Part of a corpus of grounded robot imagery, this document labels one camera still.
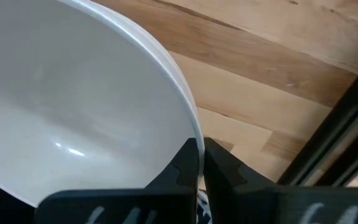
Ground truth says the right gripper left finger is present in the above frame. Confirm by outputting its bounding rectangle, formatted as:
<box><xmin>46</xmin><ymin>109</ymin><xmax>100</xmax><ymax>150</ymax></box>
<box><xmin>33</xmin><ymin>138</ymin><xmax>200</xmax><ymax>224</ymax></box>

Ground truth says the plain white bowl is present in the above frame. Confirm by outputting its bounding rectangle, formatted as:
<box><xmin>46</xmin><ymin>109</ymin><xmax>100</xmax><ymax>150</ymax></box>
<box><xmin>0</xmin><ymin>0</ymin><xmax>205</xmax><ymax>208</ymax></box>

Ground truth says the black aluminium table frame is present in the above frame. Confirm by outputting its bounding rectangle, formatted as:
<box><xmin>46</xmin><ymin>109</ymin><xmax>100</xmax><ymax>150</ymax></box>
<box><xmin>277</xmin><ymin>52</ymin><xmax>358</xmax><ymax>188</ymax></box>

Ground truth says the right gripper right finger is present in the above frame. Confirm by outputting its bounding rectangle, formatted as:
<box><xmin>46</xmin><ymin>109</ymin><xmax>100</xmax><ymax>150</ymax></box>
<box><xmin>203</xmin><ymin>137</ymin><xmax>358</xmax><ymax>224</ymax></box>

